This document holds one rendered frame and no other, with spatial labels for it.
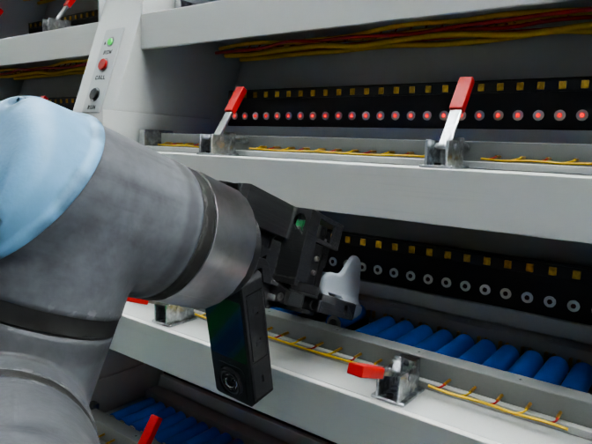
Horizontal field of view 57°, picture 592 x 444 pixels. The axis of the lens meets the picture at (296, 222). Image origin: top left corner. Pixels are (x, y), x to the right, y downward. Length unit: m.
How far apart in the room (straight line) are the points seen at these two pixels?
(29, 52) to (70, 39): 0.12
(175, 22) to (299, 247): 0.41
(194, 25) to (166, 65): 0.12
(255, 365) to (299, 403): 0.07
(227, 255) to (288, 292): 0.10
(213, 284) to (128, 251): 0.07
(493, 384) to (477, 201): 0.14
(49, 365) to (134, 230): 0.08
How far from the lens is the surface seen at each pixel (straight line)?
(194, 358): 0.56
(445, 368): 0.47
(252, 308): 0.42
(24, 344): 0.29
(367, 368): 0.39
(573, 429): 0.45
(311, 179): 0.51
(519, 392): 0.46
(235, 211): 0.35
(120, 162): 0.29
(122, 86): 0.77
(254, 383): 0.44
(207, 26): 0.70
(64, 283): 0.28
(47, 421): 0.22
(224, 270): 0.35
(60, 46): 0.96
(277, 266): 0.43
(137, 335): 0.62
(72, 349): 0.29
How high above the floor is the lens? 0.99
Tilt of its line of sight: 7 degrees up
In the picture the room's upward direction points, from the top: 13 degrees clockwise
